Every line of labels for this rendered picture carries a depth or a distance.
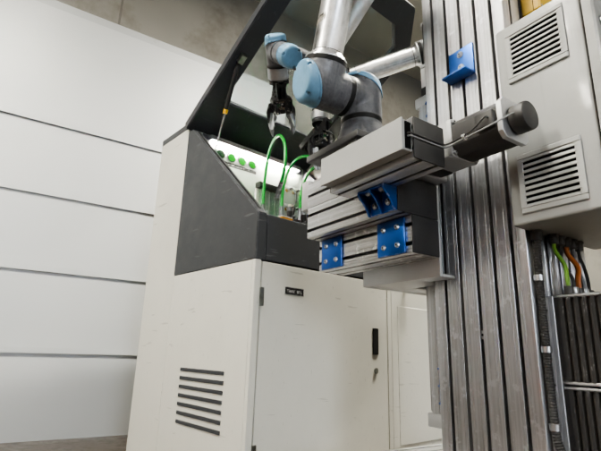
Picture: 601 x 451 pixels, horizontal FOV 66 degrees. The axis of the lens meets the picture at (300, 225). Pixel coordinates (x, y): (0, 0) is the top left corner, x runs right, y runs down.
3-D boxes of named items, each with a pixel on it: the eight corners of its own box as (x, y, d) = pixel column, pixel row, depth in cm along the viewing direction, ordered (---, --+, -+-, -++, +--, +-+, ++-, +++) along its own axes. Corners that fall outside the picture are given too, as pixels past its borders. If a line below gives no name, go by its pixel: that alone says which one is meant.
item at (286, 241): (265, 259, 152) (267, 213, 156) (258, 261, 155) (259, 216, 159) (385, 282, 191) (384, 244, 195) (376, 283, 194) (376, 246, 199)
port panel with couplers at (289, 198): (284, 235, 226) (287, 176, 235) (280, 236, 229) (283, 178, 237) (304, 240, 235) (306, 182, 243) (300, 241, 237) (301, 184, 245)
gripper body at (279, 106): (274, 117, 166) (270, 83, 160) (270, 112, 173) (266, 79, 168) (294, 114, 167) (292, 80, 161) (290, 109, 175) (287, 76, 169)
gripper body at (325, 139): (321, 141, 183) (322, 114, 186) (307, 148, 189) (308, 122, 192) (334, 147, 188) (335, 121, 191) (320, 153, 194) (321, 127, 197)
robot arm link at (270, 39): (267, 36, 153) (260, 34, 160) (271, 70, 158) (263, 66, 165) (290, 33, 155) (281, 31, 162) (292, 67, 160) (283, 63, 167)
